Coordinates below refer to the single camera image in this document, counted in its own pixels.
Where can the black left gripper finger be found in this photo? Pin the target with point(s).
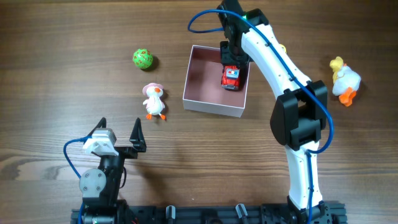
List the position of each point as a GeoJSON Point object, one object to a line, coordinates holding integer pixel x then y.
{"type": "Point", "coordinates": [101, 124]}
{"type": "Point", "coordinates": [137, 137]}

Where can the white plush duck yellow hair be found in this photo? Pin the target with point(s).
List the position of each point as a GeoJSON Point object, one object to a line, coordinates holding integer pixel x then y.
{"type": "Point", "coordinates": [346, 82]}

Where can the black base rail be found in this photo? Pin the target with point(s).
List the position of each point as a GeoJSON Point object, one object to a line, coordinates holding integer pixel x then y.
{"type": "Point", "coordinates": [325, 212]}

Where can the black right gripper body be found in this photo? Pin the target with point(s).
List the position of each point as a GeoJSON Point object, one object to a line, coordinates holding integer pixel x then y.
{"type": "Point", "coordinates": [234, 58]}

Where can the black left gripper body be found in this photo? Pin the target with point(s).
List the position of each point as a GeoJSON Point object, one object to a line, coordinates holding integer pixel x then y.
{"type": "Point", "coordinates": [125, 150]}

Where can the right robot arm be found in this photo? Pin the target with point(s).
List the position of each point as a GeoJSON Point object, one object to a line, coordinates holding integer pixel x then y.
{"type": "Point", "coordinates": [299, 113]}

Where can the white box pink interior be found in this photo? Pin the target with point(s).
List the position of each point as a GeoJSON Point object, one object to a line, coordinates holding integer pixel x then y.
{"type": "Point", "coordinates": [203, 91]}

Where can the small duck with pink hat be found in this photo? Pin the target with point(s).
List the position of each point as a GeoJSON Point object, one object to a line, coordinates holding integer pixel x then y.
{"type": "Point", "coordinates": [154, 104]}

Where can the red toy fire truck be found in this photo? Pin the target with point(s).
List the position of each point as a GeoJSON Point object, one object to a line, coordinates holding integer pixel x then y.
{"type": "Point", "coordinates": [230, 79]}

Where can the green number ball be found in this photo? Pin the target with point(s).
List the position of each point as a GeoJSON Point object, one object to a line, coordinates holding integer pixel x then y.
{"type": "Point", "coordinates": [142, 58]}

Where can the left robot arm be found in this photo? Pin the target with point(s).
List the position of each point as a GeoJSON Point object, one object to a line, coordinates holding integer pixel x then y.
{"type": "Point", "coordinates": [100, 186]}

